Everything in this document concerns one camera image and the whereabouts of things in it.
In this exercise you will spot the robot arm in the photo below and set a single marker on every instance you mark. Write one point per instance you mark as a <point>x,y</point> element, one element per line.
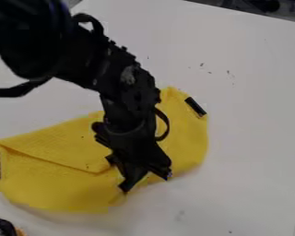
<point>72,52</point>

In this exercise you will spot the yellow cloth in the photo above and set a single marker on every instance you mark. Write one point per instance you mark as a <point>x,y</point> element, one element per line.
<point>51,159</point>

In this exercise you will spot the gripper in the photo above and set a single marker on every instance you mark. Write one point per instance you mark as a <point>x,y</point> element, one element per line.
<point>131,143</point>

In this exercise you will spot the black tool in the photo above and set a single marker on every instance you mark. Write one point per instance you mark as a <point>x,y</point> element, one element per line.
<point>0,227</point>

